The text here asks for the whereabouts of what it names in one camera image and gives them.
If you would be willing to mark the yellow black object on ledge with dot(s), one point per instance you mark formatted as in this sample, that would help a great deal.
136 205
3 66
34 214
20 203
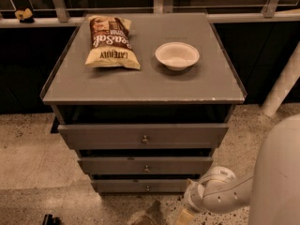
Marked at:
24 15

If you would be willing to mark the metal railing frame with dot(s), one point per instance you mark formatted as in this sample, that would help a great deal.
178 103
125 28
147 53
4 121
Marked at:
65 12

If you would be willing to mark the black object on floor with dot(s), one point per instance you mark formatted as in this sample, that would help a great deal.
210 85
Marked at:
51 220

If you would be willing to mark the white diagonal post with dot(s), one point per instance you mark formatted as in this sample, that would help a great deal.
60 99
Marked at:
284 84

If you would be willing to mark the grey drawer cabinet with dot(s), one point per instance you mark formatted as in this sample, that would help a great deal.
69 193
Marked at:
205 93

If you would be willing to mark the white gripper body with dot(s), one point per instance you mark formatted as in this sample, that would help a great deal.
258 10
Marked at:
191 195

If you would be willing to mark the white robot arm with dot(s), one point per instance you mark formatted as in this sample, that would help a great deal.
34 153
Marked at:
271 191

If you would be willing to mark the sea salt chips bag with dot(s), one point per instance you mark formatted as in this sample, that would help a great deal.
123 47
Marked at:
110 46

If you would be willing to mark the grey top drawer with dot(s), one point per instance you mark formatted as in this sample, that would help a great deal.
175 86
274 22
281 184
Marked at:
143 136

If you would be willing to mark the white paper bowl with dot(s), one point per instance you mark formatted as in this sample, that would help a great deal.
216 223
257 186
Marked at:
177 56

